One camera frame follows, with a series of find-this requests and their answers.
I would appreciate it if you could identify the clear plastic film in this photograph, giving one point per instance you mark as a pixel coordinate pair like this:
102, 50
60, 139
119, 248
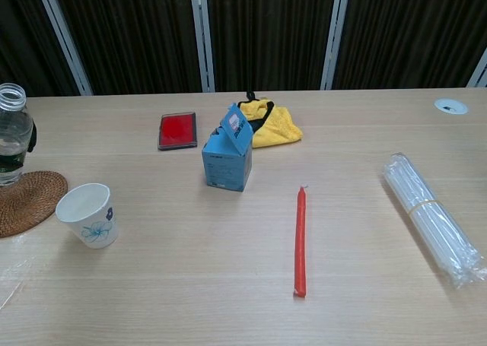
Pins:
11, 273

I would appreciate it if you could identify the brown woven rattan coaster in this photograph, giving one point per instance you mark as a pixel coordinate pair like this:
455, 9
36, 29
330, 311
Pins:
36, 199

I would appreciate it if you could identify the left black grey robot hand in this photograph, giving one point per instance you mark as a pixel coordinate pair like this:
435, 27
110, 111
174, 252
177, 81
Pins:
32, 135

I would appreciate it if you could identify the white paper cup blue flower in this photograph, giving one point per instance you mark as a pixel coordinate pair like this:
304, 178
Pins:
95, 224

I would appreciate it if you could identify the clear plastic water bottle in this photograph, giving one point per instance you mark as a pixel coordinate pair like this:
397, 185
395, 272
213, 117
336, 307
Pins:
11, 133

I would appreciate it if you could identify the silver partition post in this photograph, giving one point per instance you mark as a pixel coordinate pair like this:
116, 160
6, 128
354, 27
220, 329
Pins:
480, 72
62, 38
202, 38
335, 38

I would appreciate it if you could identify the bundle of clear plastic sticks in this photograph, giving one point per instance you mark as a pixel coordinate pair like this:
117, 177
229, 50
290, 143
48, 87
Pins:
426, 205

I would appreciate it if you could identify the red ink pad case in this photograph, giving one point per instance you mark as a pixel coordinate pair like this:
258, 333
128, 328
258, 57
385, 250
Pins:
177, 130

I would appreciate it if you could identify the red candle stick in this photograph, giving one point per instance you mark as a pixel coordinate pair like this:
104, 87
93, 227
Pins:
300, 243

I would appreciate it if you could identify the blue cardboard box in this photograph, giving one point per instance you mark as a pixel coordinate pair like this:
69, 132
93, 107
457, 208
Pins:
226, 167

